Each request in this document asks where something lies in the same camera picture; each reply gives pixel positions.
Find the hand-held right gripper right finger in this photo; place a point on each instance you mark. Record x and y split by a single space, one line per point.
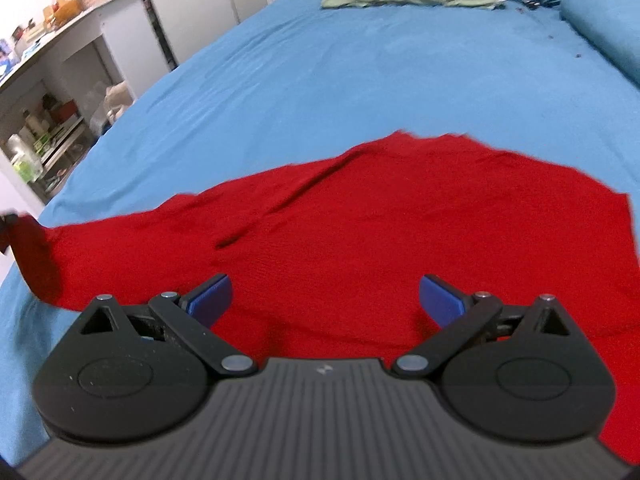
440 300

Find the blue bed sheet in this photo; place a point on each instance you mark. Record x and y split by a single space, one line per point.
310 85

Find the red knit sweater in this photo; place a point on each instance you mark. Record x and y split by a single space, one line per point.
350 240

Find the orange box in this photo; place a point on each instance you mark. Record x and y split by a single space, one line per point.
65 10

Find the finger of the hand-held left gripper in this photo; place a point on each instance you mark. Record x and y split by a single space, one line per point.
7 232

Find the green bottle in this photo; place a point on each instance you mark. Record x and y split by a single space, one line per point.
22 162

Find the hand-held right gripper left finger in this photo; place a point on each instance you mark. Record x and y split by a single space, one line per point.
212 300

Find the white desk shelf unit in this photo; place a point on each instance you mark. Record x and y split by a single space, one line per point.
55 90

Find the blue bolster cushion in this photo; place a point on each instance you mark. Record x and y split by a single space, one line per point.
605 25

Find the white wardrobe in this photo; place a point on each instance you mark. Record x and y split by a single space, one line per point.
200 0

